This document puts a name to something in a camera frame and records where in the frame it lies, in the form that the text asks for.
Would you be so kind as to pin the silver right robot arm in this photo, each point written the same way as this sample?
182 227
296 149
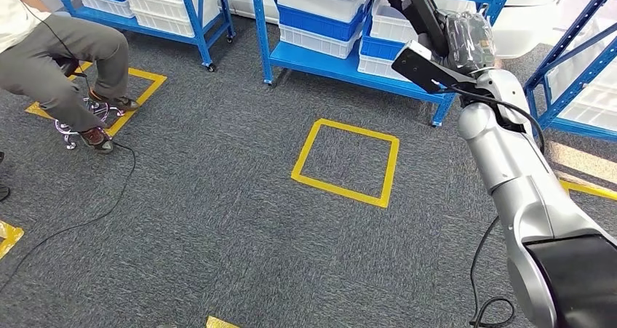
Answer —
506 152

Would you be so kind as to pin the yellow floor tape square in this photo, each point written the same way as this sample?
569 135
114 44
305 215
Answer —
593 191
337 189
144 98

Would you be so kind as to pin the black plastic panel part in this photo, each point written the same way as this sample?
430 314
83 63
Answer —
424 12

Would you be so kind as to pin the chrome stool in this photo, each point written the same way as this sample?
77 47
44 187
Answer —
99 109

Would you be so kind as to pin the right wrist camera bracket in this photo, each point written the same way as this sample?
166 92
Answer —
424 68

